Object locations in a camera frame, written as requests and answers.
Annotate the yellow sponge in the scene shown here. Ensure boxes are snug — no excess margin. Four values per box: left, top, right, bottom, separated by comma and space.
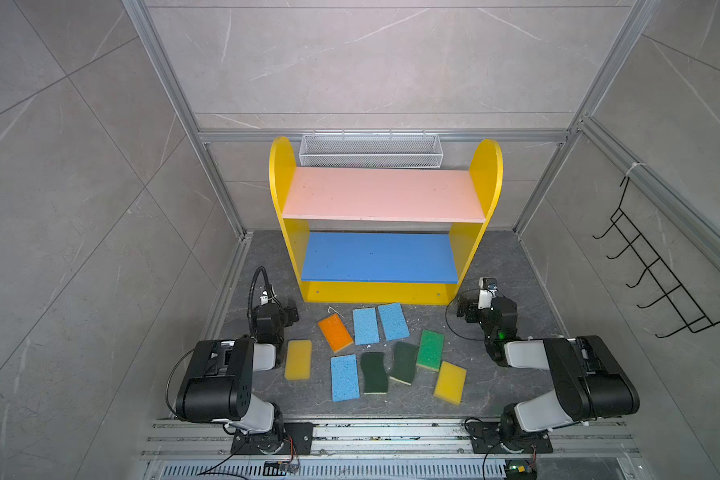
284, 340, 312, 381
433, 361, 467, 405

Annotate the dark green sponge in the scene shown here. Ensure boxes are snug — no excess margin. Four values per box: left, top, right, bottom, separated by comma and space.
360, 352, 389, 395
389, 341, 418, 385

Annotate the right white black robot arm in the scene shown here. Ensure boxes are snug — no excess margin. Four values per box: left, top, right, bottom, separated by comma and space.
457, 289, 640, 453

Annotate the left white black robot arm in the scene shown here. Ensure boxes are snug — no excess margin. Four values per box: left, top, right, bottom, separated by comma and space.
170, 300, 299, 442

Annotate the yellow pink blue shelf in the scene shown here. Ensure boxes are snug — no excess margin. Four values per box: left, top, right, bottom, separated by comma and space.
269, 137, 504, 305

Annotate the orange sponge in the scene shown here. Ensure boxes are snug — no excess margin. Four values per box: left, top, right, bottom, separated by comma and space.
318, 314, 354, 353

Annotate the light green sponge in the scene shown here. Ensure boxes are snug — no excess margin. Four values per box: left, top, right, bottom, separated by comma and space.
416, 330, 445, 371

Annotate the blue sponge upper left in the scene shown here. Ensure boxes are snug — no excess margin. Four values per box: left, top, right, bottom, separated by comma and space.
352, 308, 380, 345

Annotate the blue sponge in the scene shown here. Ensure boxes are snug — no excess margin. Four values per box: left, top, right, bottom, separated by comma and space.
330, 354, 360, 402
352, 308, 380, 345
377, 303, 410, 341

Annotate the blue sponge lower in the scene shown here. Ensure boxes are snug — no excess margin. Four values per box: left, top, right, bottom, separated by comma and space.
330, 354, 360, 402

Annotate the blue sponge upper right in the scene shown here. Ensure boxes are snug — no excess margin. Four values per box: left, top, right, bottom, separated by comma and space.
377, 303, 410, 341

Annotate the left black corrugated cable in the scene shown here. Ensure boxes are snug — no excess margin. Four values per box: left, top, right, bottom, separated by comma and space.
247, 266, 272, 337

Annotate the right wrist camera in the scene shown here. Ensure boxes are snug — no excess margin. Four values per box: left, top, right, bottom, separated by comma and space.
477, 277, 498, 310

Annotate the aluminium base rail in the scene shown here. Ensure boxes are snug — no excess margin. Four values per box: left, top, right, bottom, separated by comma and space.
136, 418, 652, 479

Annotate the white wire mesh basket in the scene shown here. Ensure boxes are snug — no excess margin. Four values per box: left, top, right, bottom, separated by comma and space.
299, 133, 444, 169

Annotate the black wire hook rack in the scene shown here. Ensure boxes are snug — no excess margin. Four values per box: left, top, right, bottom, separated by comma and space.
592, 176, 720, 339

